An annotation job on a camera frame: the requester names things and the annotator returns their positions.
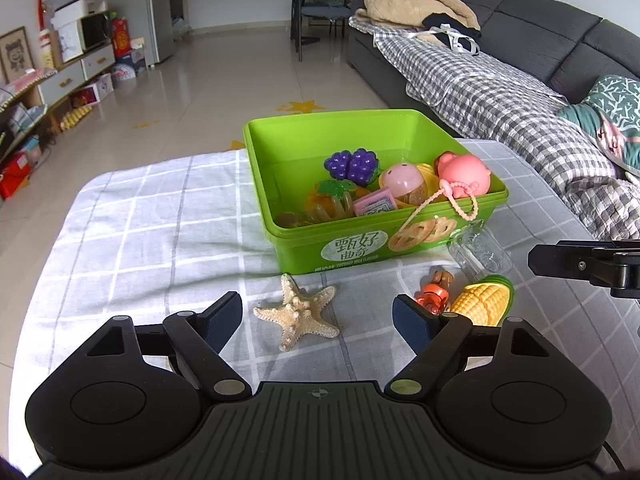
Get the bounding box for white and blue carton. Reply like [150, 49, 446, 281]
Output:
[112, 42, 148, 81]

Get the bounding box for red and white cardboard box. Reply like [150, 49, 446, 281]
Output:
[70, 72, 115, 106]

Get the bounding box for black garment with white ribbon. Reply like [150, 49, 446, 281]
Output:
[422, 12, 483, 56]

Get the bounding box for red storage box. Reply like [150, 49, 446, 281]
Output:
[0, 152, 33, 200]

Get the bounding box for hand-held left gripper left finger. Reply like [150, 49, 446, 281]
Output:
[85, 291, 252, 402]

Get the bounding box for red gift box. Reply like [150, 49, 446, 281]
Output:
[111, 16, 132, 58]

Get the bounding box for pink patterned cloth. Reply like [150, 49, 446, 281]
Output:
[0, 67, 58, 106]

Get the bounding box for beige starfish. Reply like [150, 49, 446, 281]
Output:
[252, 273, 342, 352]

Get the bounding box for grey sofa with plaid blanket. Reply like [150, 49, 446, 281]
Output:
[348, 15, 640, 241]

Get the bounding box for white printer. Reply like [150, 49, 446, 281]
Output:
[50, 0, 108, 28]

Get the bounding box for teal patterned pillow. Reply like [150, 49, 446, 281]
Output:
[556, 75, 640, 176]

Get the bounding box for row of yellow items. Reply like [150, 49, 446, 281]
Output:
[57, 105, 93, 131]

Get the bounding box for small orange toy figure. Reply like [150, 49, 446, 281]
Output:
[415, 269, 457, 317]

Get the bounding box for large yellow star floor sticker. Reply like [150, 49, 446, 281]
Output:
[276, 100, 321, 116]

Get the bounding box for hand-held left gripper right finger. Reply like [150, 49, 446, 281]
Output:
[384, 294, 551, 401]

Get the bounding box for dark grey sofa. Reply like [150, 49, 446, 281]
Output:
[347, 0, 640, 111]

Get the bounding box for orange toy fruit green leaf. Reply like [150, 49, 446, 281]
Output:
[305, 180, 368, 223]

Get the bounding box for wooden cabinet with grey drawers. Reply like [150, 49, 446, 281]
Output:
[0, 42, 118, 196]

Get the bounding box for purple toy grapes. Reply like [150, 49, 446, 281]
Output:
[324, 147, 379, 183]

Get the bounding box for framed picture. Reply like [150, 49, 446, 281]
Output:
[0, 26, 36, 86]

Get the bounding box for silver refrigerator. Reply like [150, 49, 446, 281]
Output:
[142, 0, 178, 66]

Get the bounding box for beige blanket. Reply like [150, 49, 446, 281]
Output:
[363, 0, 482, 41]

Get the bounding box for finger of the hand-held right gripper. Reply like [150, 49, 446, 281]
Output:
[528, 240, 640, 298]

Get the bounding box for green plastic box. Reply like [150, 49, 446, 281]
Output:
[243, 109, 510, 275]

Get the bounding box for clear plastic blister tray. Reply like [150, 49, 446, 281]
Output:
[447, 220, 513, 281]

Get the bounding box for black microwave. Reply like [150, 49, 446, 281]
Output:
[80, 12, 112, 51]

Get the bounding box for pink card box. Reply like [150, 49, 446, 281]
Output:
[353, 188, 398, 217]

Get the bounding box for pink beaded string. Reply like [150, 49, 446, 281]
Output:
[400, 180, 480, 233]

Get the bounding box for yellow capsule toy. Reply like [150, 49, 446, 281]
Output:
[377, 162, 443, 208]

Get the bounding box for yellow toy corn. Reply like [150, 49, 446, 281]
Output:
[450, 275, 515, 328]

